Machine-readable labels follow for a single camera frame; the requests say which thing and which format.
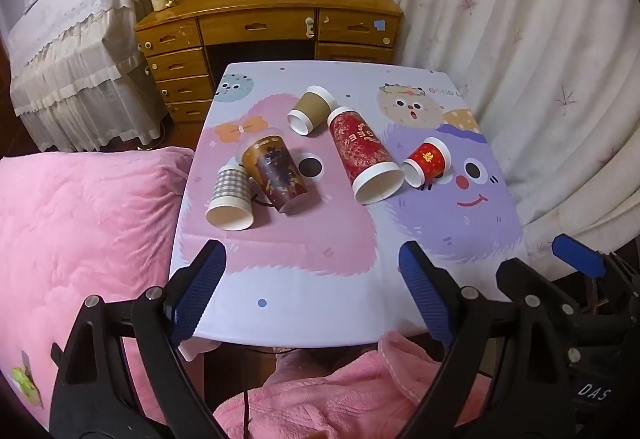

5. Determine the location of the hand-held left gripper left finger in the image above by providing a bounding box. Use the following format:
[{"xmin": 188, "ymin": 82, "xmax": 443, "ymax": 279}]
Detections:
[{"xmin": 49, "ymin": 239, "xmax": 228, "ymax": 439}]

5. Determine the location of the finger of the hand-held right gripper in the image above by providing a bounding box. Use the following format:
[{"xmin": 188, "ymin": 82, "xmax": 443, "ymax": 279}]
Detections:
[
  {"xmin": 495, "ymin": 258, "xmax": 587, "ymax": 346},
  {"xmin": 551, "ymin": 234, "xmax": 640, "ymax": 320}
]

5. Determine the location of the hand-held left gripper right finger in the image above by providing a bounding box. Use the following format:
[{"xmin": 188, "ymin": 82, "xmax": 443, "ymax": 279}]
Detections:
[{"xmin": 398, "ymin": 240, "xmax": 574, "ymax": 439}]

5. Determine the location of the plaid paper cup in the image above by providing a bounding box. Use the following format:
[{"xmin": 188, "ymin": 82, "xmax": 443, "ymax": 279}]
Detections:
[{"xmin": 206, "ymin": 163, "xmax": 256, "ymax": 232}]

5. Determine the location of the small red paper cup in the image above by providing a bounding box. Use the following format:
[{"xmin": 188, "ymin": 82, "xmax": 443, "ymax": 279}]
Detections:
[{"xmin": 402, "ymin": 137, "xmax": 452, "ymax": 190}]

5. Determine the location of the dark brown floral paper cup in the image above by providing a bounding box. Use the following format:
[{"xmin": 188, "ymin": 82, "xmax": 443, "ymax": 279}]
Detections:
[{"xmin": 240, "ymin": 135, "xmax": 308, "ymax": 214}]

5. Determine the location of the tall red patterned paper cup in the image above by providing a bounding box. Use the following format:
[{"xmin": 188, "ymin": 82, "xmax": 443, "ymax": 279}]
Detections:
[{"xmin": 327, "ymin": 107, "xmax": 406, "ymax": 206}]

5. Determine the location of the plain brown paper cup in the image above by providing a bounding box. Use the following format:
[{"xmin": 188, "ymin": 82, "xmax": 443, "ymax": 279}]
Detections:
[{"xmin": 287, "ymin": 85, "xmax": 336, "ymax": 136}]

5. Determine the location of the cartoon printed tablecloth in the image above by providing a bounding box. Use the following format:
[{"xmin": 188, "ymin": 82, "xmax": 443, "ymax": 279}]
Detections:
[{"xmin": 169, "ymin": 61, "xmax": 524, "ymax": 349}]

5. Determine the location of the pink fleece blanket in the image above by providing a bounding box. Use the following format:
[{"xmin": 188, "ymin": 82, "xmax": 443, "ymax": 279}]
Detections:
[{"xmin": 0, "ymin": 146, "xmax": 196, "ymax": 430}]

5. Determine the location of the pink fleece clothing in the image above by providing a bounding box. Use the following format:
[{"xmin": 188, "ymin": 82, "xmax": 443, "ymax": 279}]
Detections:
[{"xmin": 212, "ymin": 331, "xmax": 496, "ymax": 439}]

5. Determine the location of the white patterned curtain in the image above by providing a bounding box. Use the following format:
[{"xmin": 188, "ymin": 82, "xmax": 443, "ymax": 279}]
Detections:
[{"xmin": 387, "ymin": 0, "xmax": 640, "ymax": 272}]

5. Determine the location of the wooden desk with drawers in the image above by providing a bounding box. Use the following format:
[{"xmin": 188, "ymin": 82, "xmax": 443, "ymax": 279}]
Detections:
[{"xmin": 134, "ymin": 0, "xmax": 405, "ymax": 154}]

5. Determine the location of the white lace furniture cover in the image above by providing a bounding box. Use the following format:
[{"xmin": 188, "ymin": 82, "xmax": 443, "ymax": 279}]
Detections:
[{"xmin": 10, "ymin": 0, "xmax": 167, "ymax": 152}]

